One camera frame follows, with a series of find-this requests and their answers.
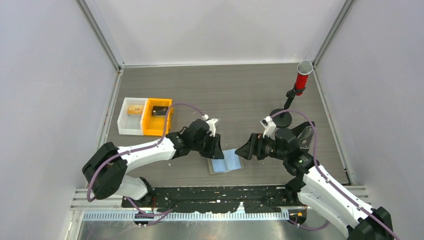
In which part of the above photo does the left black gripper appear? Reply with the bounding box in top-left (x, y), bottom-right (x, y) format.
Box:
top-left (191, 132), bottom-right (224, 160)

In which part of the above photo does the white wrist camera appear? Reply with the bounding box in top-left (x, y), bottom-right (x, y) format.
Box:
top-left (201, 114), bottom-right (220, 137)
top-left (260, 116), bottom-right (277, 137)

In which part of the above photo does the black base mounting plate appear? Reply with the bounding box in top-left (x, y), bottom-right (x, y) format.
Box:
top-left (134, 185), bottom-right (307, 214)

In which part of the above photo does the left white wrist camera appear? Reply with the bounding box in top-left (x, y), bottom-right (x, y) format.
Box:
top-left (201, 114), bottom-right (220, 137)

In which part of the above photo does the black card in orange bin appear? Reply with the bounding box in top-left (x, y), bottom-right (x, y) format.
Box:
top-left (151, 105), bottom-right (169, 118)

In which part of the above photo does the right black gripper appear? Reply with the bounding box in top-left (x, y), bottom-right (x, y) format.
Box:
top-left (235, 132), bottom-right (287, 161)

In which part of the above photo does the red microphone on black stand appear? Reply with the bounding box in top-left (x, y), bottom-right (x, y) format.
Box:
top-left (270, 60), bottom-right (313, 128)

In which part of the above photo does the tan card in white bin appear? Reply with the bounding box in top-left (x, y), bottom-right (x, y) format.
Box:
top-left (127, 104), bottom-right (144, 115)

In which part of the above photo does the orange plastic bin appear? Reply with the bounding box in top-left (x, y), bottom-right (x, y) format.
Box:
top-left (142, 98), bottom-right (174, 137)

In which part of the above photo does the black stand with clear plate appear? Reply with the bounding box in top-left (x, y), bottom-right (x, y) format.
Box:
top-left (291, 121), bottom-right (315, 152)

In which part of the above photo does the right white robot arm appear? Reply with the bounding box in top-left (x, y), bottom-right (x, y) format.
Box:
top-left (235, 122), bottom-right (394, 240)

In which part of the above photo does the slotted metal rail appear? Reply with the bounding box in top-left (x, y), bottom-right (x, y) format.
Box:
top-left (82, 209), bottom-right (289, 222)

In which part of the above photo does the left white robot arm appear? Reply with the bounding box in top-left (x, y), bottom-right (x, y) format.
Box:
top-left (82, 118), bottom-right (224, 207)

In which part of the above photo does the white plastic bin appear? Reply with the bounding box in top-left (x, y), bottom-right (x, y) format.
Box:
top-left (117, 97), bottom-right (148, 136)

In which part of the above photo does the blue grey card holder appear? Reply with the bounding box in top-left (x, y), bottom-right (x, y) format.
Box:
top-left (207, 148), bottom-right (245, 175)

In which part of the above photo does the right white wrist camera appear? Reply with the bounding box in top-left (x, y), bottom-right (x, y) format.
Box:
top-left (260, 116), bottom-right (277, 137)

